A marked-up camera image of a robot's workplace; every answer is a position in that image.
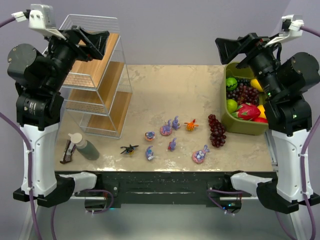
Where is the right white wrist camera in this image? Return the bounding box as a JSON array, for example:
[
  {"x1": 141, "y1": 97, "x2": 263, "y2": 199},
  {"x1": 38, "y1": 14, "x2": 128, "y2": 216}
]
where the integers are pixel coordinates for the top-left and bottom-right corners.
[{"x1": 265, "y1": 14, "x2": 304, "y2": 48}]

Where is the black mounting base rail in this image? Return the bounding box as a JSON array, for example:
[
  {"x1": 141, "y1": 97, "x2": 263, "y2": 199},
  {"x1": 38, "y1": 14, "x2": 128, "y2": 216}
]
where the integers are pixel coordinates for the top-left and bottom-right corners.
[{"x1": 53, "y1": 170, "x2": 280, "y2": 210}]

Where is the bunny on pink donut front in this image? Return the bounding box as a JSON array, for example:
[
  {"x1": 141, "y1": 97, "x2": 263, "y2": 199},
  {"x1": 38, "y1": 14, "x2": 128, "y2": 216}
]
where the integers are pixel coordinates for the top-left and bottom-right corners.
[{"x1": 191, "y1": 144, "x2": 210, "y2": 164}]

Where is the orange dragon toy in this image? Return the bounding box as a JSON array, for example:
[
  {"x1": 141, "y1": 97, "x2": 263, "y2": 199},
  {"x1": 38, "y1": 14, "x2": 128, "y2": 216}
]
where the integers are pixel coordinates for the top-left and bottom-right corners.
[{"x1": 184, "y1": 119, "x2": 199, "y2": 132}]

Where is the small purple bunny toy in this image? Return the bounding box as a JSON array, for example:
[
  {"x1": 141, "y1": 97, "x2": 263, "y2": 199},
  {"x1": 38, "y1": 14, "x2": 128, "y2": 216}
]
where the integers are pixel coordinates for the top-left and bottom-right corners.
[{"x1": 145, "y1": 145, "x2": 155, "y2": 161}]

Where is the red apple toy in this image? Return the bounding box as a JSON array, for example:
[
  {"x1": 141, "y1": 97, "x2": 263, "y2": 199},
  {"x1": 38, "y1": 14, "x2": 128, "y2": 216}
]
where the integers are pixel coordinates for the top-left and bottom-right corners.
[{"x1": 252, "y1": 117, "x2": 268, "y2": 124}]

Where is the yellow lemon toy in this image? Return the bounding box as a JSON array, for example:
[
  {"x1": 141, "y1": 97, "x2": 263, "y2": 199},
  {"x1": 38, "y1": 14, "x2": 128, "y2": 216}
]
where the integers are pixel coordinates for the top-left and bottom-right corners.
[{"x1": 257, "y1": 104, "x2": 267, "y2": 119}]

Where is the dark blue grape bunch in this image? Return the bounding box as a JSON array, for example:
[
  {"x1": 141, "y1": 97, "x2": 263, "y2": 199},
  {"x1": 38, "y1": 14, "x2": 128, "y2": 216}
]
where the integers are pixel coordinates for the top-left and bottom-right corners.
[{"x1": 236, "y1": 77, "x2": 251, "y2": 86}]

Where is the green bottle white cap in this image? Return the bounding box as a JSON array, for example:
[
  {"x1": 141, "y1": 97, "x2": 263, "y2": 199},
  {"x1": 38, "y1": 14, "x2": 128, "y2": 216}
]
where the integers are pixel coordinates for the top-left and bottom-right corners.
[{"x1": 68, "y1": 132, "x2": 100, "y2": 161}]

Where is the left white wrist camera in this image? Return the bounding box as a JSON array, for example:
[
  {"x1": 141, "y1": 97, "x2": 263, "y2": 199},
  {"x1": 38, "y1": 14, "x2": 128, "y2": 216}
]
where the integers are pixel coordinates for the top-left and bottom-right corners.
[{"x1": 11, "y1": 4, "x2": 66, "y2": 40}]

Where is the green plastic bin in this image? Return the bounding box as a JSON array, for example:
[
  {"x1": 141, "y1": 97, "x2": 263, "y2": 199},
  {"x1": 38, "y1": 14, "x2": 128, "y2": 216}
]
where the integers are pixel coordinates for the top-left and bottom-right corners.
[{"x1": 220, "y1": 62, "x2": 268, "y2": 136}]

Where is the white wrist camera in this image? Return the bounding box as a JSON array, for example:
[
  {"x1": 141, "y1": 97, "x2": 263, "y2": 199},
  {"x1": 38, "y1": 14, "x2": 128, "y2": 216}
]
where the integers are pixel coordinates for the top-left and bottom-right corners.
[
  {"x1": 11, "y1": 4, "x2": 66, "y2": 40},
  {"x1": 265, "y1": 14, "x2": 304, "y2": 48}
]

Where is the red grape bunch in bin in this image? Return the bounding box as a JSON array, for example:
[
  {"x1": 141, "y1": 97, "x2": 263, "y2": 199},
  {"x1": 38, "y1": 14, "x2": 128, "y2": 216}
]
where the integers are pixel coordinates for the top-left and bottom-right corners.
[{"x1": 226, "y1": 85, "x2": 259, "y2": 106}]

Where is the green watermelon toy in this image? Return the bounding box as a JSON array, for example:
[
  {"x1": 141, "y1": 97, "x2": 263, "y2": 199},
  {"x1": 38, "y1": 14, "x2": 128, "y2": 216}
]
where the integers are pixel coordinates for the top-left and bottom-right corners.
[{"x1": 225, "y1": 77, "x2": 238, "y2": 92}]

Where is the red grape bunch on table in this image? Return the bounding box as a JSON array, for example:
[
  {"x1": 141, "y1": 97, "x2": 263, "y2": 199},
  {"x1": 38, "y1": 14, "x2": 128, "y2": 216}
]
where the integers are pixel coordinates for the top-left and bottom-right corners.
[{"x1": 208, "y1": 114, "x2": 227, "y2": 148}]

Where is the purple bunny with red heart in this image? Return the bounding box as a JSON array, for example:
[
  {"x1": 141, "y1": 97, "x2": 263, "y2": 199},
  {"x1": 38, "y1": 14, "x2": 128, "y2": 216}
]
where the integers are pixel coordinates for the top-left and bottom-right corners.
[{"x1": 168, "y1": 138, "x2": 177, "y2": 152}]

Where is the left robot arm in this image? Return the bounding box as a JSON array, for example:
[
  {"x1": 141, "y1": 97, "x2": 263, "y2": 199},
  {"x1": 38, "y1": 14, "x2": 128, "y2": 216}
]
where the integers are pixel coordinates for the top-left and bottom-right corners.
[{"x1": 7, "y1": 26, "x2": 110, "y2": 208}]

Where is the yellow mango toy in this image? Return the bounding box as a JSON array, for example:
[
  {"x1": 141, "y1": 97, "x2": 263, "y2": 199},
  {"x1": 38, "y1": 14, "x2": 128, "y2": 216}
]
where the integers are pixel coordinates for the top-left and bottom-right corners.
[{"x1": 250, "y1": 78, "x2": 264, "y2": 93}]

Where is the white wire wooden shelf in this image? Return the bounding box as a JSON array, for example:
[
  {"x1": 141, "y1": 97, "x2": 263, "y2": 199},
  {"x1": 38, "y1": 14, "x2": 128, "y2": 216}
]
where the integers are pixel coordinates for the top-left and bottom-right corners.
[{"x1": 61, "y1": 14, "x2": 133, "y2": 139}]

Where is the brown chocolate bar wrapper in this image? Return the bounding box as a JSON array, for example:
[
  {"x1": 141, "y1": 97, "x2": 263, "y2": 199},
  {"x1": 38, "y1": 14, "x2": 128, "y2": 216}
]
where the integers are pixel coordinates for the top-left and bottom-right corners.
[{"x1": 59, "y1": 140, "x2": 76, "y2": 164}]

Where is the pink dragon fruit toy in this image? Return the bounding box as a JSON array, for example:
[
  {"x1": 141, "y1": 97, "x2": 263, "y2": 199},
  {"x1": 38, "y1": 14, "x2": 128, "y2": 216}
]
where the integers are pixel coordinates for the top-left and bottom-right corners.
[{"x1": 231, "y1": 103, "x2": 261, "y2": 121}]

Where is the green lime toy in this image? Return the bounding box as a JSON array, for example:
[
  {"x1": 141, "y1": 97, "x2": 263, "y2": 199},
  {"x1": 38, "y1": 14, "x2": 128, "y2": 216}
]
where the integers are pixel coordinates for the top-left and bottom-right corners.
[{"x1": 226, "y1": 99, "x2": 238, "y2": 114}]

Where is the purple bunny standing toy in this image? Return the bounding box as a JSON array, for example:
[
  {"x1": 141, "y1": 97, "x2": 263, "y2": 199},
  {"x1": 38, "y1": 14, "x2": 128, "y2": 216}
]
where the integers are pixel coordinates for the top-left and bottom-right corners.
[{"x1": 171, "y1": 116, "x2": 181, "y2": 130}]

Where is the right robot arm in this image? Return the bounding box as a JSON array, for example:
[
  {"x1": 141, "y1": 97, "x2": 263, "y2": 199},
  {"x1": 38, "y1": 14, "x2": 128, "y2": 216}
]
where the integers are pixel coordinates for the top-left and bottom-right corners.
[{"x1": 215, "y1": 33, "x2": 320, "y2": 214}]

